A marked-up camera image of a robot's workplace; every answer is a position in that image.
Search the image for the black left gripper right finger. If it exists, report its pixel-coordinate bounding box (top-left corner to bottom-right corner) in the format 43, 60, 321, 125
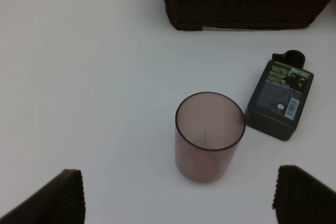
272, 165, 335, 223

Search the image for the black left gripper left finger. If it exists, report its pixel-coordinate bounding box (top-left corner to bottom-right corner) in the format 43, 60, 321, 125
1, 169, 86, 223

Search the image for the translucent purple plastic cup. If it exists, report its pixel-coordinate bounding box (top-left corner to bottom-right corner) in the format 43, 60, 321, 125
175, 92, 246, 183

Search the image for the dark green square bottle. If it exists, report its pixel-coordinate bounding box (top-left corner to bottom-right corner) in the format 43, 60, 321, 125
245, 50, 314, 141

